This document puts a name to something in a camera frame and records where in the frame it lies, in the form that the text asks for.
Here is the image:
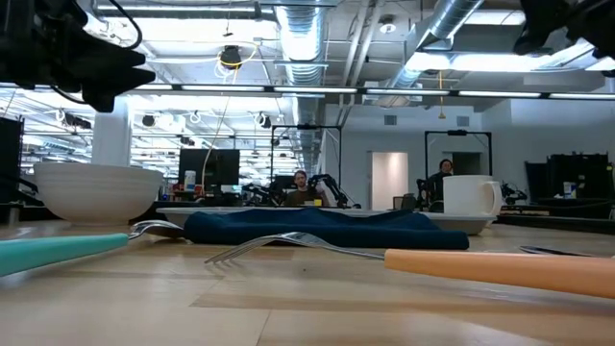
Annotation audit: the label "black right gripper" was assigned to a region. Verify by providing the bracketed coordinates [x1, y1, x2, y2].
[512, 0, 615, 62]

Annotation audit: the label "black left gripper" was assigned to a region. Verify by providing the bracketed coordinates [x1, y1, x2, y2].
[26, 0, 157, 114]

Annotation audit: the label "white ceramic bowl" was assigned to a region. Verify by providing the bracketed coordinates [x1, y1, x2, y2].
[33, 161, 165, 226]

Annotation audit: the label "white ceramic mug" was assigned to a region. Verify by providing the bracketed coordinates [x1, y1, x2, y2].
[442, 174, 504, 217]

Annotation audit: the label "orange-handled metal fork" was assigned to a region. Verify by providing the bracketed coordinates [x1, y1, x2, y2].
[204, 231, 615, 300]

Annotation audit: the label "navy blue cloth napkin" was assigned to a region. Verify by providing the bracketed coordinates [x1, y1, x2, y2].
[182, 207, 471, 252]

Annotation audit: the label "grey plastic tray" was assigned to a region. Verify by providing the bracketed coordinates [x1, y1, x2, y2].
[156, 206, 499, 236]

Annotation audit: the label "white round column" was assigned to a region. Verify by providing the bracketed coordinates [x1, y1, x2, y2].
[90, 98, 134, 167]

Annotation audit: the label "black computer monitor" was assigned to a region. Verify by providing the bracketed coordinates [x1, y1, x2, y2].
[178, 148, 240, 187]

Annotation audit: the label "black panel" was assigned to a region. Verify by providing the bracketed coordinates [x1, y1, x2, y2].
[0, 116, 25, 206]

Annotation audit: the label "black equipment crates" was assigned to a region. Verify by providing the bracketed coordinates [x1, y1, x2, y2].
[524, 152, 615, 220]

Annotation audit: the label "person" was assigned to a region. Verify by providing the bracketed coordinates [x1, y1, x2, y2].
[426, 159, 455, 212]
[283, 169, 318, 208]

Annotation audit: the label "white door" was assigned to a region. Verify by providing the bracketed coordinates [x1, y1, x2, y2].
[370, 151, 409, 211]

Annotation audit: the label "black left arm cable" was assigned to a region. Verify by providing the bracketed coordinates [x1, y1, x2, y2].
[108, 0, 144, 51]

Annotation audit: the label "silver ventilation duct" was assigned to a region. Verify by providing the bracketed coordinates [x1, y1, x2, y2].
[383, 0, 484, 92]
[274, 0, 330, 177]

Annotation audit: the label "black hanging camera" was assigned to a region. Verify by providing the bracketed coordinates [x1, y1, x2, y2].
[219, 44, 244, 71]

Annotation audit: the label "black background rig frame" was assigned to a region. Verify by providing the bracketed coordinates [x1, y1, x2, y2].
[270, 124, 343, 208]
[424, 129, 493, 193]

